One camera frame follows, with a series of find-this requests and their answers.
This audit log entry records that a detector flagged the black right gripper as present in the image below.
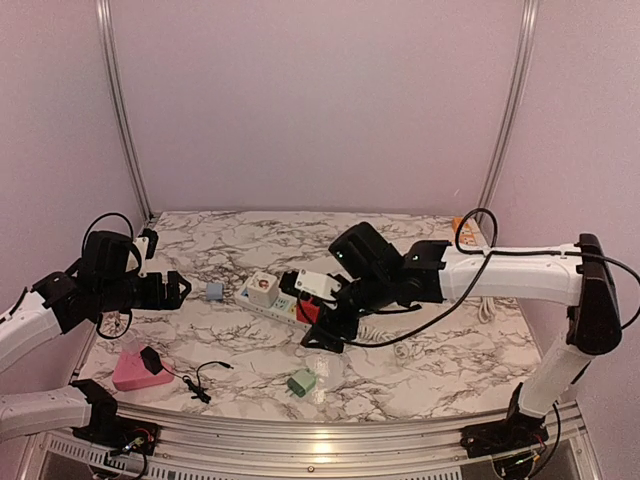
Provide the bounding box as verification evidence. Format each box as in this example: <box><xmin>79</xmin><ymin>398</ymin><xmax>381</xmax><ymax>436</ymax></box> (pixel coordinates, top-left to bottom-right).
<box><xmin>301</xmin><ymin>269</ymin><xmax>395</xmax><ymax>352</ymax></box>

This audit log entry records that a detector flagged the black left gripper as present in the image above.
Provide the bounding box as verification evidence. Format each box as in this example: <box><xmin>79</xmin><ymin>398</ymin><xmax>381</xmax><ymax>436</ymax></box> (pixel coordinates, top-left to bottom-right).
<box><xmin>96</xmin><ymin>270</ymin><xmax>191</xmax><ymax>314</ymax></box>

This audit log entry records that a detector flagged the red cube socket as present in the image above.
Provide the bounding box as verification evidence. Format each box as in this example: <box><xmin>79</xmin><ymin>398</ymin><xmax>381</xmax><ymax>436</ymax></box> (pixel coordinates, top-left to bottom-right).
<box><xmin>295</xmin><ymin>296</ymin><xmax>323</xmax><ymax>325</ymax></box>

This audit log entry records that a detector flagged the light blue plug adapter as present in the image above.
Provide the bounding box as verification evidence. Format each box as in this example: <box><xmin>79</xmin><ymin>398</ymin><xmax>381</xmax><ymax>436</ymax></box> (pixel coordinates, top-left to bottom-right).
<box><xmin>205</xmin><ymin>282</ymin><xmax>224</xmax><ymax>301</ymax></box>

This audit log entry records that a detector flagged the white multicolour power strip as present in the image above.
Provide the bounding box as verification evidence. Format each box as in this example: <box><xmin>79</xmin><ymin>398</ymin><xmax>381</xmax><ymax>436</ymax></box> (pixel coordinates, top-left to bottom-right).
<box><xmin>234</xmin><ymin>287</ymin><xmax>311</xmax><ymax>330</ymax></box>

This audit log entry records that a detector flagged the green plug adapter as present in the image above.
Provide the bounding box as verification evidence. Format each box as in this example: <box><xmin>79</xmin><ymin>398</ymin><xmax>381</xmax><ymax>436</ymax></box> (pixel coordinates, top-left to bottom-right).
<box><xmin>286</xmin><ymin>369</ymin><xmax>317</xmax><ymax>398</ymax></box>

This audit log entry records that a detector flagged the black power adapter with cable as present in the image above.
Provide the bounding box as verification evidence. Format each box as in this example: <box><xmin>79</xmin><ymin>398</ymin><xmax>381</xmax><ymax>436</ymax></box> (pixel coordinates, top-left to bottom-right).
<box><xmin>140</xmin><ymin>346</ymin><xmax>234</xmax><ymax>404</ymax></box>

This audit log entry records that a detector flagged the white cube adapter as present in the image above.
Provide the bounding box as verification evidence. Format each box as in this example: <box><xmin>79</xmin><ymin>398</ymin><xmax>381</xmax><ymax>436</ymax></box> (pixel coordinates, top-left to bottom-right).
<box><xmin>246</xmin><ymin>271</ymin><xmax>279</xmax><ymax>308</ymax></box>

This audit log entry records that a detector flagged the pink triangular power strip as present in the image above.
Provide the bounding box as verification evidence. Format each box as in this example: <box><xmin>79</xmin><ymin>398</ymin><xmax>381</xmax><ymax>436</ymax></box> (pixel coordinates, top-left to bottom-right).
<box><xmin>112</xmin><ymin>350</ymin><xmax>174</xmax><ymax>392</ymax></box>

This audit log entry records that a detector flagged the orange power strip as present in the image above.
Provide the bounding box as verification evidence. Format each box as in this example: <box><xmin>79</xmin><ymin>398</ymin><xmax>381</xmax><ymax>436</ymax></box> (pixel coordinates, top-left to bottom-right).
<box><xmin>452</xmin><ymin>217</ymin><xmax>478</xmax><ymax>246</ymax></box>

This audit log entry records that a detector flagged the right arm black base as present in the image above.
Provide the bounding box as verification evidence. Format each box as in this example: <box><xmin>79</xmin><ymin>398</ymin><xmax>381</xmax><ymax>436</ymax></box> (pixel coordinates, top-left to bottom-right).
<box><xmin>460</xmin><ymin>383</ymin><xmax>549</xmax><ymax>458</ymax></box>

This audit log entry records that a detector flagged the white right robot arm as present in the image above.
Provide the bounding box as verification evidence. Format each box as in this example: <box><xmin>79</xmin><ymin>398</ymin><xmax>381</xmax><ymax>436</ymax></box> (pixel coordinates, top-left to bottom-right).
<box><xmin>295</xmin><ymin>222</ymin><xmax>623</xmax><ymax>448</ymax></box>

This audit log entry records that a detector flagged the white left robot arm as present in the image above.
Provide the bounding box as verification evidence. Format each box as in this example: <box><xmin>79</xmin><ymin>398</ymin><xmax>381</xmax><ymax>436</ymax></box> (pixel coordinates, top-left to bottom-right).
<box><xmin>1</xmin><ymin>229</ymin><xmax>191</xmax><ymax>451</ymax></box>

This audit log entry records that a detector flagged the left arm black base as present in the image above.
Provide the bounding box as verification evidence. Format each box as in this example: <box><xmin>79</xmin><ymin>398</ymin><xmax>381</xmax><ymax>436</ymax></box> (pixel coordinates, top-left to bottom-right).
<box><xmin>71</xmin><ymin>380</ymin><xmax>159</xmax><ymax>456</ymax></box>

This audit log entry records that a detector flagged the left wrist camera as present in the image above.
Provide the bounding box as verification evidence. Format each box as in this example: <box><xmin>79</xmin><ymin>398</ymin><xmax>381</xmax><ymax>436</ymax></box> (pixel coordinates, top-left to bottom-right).
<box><xmin>125</xmin><ymin>228</ymin><xmax>159</xmax><ymax>278</ymax></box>

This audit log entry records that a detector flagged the aluminium front rail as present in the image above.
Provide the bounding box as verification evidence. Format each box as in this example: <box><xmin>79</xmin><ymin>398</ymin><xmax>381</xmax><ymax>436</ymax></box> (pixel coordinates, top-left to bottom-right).
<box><xmin>17</xmin><ymin>402</ymin><xmax>604</xmax><ymax>479</ymax></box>

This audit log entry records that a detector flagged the left aluminium frame post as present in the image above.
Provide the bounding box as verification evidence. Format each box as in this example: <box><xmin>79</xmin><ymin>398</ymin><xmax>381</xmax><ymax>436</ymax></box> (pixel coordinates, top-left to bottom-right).
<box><xmin>96</xmin><ymin>0</ymin><xmax>153</xmax><ymax>222</ymax></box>

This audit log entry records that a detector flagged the aluminium frame post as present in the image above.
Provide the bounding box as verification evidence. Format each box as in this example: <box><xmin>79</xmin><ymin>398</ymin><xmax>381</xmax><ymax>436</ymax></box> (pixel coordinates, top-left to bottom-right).
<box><xmin>477</xmin><ymin>0</ymin><xmax>540</xmax><ymax>208</ymax></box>
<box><xmin>96</xmin><ymin>0</ymin><xmax>153</xmax><ymax>222</ymax></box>

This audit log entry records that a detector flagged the right aluminium frame post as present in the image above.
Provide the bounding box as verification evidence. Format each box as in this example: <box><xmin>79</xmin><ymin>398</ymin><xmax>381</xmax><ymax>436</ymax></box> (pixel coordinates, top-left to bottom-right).
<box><xmin>477</xmin><ymin>0</ymin><xmax>540</xmax><ymax>208</ymax></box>

